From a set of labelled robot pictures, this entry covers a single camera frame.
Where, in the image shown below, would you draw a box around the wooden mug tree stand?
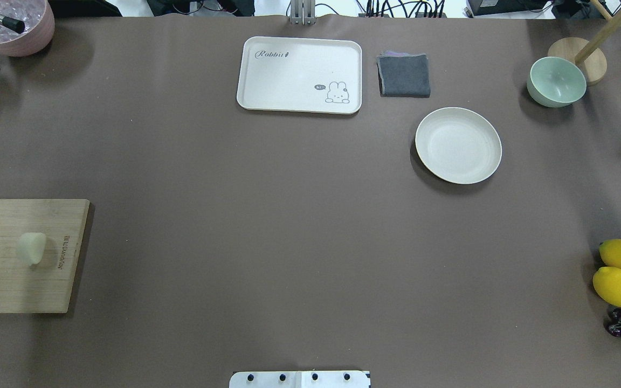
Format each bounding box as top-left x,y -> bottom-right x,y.
547,1 -> 621,86

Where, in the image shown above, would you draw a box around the dark cherries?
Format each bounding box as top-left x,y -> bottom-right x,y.
605,308 -> 621,337

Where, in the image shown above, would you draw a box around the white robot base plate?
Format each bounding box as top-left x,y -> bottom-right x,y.
229,370 -> 371,387

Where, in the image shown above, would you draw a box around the cream round plate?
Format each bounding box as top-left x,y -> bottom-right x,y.
415,107 -> 502,185

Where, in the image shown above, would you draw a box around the mint green bowl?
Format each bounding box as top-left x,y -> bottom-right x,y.
526,57 -> 587,108

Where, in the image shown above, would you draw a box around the cream rabbit tray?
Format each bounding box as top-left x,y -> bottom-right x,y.
237,36 -> 363,115

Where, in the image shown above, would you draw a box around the white steamed bun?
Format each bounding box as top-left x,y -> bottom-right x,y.
16,232 -> 46,266

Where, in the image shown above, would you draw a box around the folded grey cloth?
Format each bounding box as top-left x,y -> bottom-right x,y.
376,51 -> 431,98

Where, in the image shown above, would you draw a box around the pink bowl of ice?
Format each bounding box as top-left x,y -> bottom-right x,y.
0,1 -> 55,57

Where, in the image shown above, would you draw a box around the lower yellow lemon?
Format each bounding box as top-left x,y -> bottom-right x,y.
592,267 -> 621,307

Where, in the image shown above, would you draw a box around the bamboo cutting board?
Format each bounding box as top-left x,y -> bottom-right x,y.
0,199 -> 91,314

